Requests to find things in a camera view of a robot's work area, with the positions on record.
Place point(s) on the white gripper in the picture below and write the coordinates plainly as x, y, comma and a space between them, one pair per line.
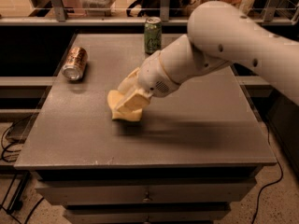
153, 75

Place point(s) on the yellow wavy sponge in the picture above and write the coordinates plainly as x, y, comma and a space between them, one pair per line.
113, 99

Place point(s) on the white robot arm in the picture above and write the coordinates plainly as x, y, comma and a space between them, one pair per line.
218, 35

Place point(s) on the orange soda can lying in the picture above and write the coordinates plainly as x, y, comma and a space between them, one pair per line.
75, 63

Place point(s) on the green soda can upright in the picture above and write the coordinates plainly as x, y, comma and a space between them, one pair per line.
152, 34

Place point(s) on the grey drawer cabinet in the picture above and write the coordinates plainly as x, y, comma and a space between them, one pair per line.
194, 152

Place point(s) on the clear plastic container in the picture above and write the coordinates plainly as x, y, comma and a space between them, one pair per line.
97, 7

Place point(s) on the black bag behind railing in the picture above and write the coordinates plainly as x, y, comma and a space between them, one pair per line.
151, 8

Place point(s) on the grey metal railing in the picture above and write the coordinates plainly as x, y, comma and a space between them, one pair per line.
273, 12

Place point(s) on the upper drawer knob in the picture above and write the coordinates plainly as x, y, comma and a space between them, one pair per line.
147, 198

